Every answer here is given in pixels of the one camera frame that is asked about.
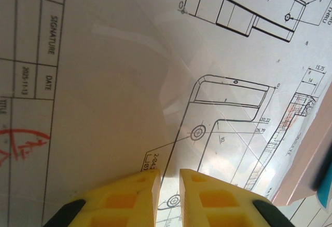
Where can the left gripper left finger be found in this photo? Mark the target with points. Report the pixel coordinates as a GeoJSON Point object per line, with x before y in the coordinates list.
{"type": "Point", "coordinates": [122, 203]}

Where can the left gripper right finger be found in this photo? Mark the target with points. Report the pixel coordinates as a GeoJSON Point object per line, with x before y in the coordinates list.
{"type": "Point", "coordinates": [215, 203]}

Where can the pink plastic folder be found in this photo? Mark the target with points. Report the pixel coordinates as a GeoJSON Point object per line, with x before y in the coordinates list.
{"type": "Point", "coordinates": [306, 159]}

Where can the white bracket drawing sheet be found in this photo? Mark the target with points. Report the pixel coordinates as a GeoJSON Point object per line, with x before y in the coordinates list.
{"type": "Point", "coordinates": [103, 94]}

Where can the teal paper sheet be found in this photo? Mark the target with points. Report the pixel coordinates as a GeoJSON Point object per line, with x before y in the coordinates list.
{"type": "Point", "coordinates": [326, 198]}

